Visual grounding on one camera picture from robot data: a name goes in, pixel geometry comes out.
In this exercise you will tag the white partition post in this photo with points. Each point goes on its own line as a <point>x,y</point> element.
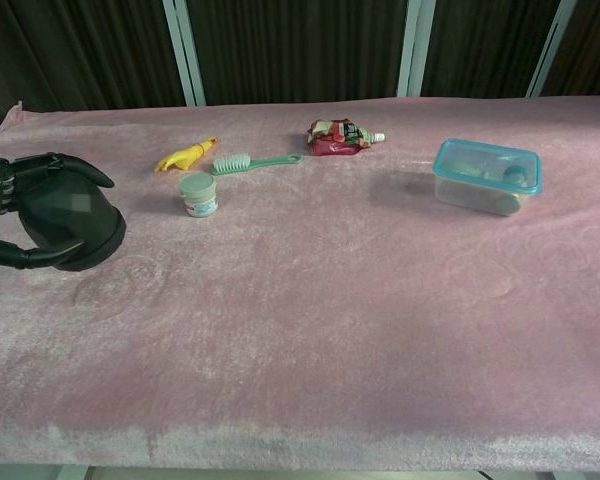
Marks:
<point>552,47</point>
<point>185,50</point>
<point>416,47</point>

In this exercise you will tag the beige toy inside container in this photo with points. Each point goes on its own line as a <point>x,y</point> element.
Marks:
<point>510,200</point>

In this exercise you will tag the small grey lidded jar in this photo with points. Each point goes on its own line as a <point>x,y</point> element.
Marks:
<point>198,192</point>

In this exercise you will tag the red crumpled drink pouch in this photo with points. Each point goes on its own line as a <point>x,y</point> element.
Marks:
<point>337,140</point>

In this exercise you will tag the yellow rubber chicken toy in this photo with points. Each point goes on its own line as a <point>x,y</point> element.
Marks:
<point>185,156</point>

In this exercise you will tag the green scrub brush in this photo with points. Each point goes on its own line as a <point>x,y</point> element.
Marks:
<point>232,164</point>

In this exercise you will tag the pink plush table cloth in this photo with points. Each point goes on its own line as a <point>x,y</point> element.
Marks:
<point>305,300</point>

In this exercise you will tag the black round object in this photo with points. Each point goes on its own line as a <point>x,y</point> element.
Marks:
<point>75,215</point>

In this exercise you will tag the clear blue plastic container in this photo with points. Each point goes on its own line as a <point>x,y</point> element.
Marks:
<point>480,192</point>

